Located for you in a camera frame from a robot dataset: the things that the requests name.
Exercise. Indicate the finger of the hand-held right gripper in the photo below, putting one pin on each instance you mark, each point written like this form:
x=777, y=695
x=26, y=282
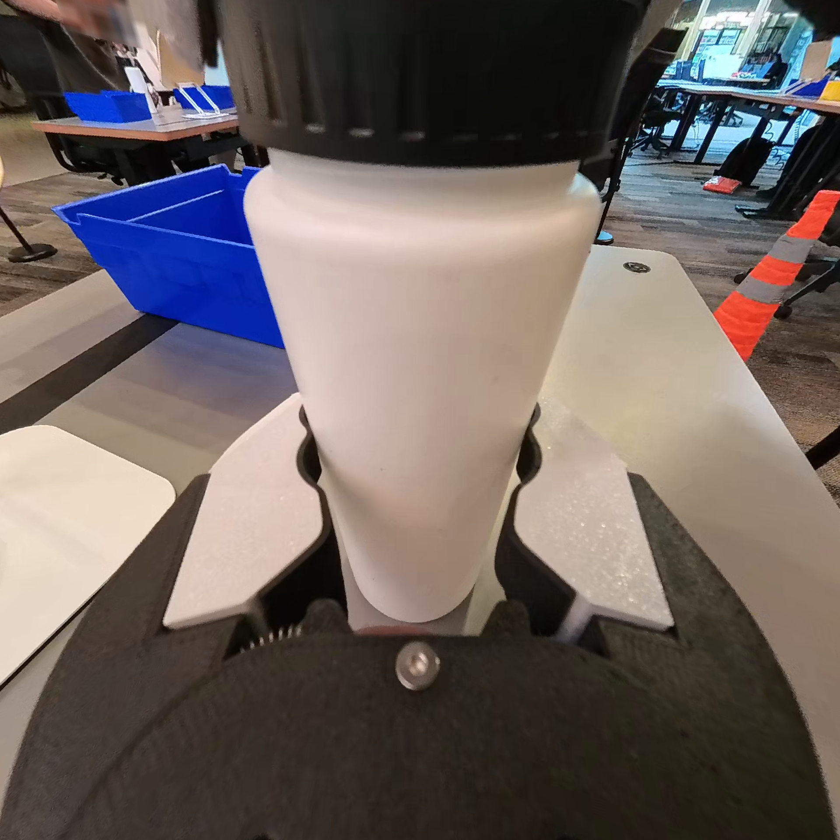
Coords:
x=666, y=14
x=174, y=23

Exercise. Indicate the black floor stand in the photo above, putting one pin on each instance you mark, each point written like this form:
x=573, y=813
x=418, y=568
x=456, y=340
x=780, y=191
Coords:
x=31, y=253

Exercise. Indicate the black ribbed bottle lid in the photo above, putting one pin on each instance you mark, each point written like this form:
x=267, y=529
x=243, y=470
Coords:
x=426, y=79

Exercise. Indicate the black table leg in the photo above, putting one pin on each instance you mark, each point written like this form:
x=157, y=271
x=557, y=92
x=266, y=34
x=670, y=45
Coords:
x=797, y=184

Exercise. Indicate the cardboard box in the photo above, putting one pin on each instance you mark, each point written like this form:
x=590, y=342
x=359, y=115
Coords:
x=823, y=62

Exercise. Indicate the wood-edged office table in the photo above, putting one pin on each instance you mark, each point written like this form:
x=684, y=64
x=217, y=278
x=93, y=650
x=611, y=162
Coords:
x=118, y=128

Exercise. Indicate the white rounded mat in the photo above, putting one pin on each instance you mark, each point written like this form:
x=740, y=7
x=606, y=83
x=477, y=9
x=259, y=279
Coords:
x=72, y=525

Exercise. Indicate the black mesh office chair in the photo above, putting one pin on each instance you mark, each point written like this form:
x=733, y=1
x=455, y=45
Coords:
x=85, y=157

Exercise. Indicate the black office chair base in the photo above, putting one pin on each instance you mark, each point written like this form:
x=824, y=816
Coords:
x=814, y=282

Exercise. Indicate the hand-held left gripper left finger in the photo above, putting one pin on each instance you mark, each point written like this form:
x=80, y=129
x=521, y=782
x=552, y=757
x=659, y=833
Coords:
x=243, y=538

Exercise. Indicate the clear acrylic stand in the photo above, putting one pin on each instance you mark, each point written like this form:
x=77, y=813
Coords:
x=200, y=102

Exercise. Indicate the black backpack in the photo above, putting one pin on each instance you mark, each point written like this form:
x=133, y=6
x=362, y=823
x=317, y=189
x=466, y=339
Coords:
x=745, y=161

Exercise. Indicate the yellow bin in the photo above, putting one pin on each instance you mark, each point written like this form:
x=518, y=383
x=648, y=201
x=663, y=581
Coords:
x=830, y=92

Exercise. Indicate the orange traffic cone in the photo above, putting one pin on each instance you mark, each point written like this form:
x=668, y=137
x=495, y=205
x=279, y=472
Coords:
x=768, y=289

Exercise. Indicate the orange packet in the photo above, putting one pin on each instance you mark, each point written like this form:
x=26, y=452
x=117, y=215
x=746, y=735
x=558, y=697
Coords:
x=720, y=186

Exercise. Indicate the black table grommet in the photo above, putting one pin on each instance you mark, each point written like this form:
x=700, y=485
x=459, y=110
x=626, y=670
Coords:
x=636, y=267

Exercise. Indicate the white plastic bottle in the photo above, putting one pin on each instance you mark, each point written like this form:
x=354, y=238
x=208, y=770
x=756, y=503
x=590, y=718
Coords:
x=420, y=361

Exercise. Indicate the large blue plastic bin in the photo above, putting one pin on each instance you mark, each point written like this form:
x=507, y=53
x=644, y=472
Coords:
x=164, y=275

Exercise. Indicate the dark-legged office table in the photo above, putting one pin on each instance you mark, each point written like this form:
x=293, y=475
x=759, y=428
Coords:
x=722, y=92

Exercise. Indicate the small blue bin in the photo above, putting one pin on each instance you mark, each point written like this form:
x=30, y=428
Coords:
x=223, y=95
x=108, y=108

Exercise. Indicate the black pedestal stand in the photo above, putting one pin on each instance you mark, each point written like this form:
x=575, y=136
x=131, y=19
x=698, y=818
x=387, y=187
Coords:
x=604, y=210

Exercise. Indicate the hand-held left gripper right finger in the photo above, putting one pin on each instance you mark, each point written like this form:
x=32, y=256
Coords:
x=590, y=538

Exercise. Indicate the tan board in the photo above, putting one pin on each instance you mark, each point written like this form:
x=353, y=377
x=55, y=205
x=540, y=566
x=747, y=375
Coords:
x=180, y=65

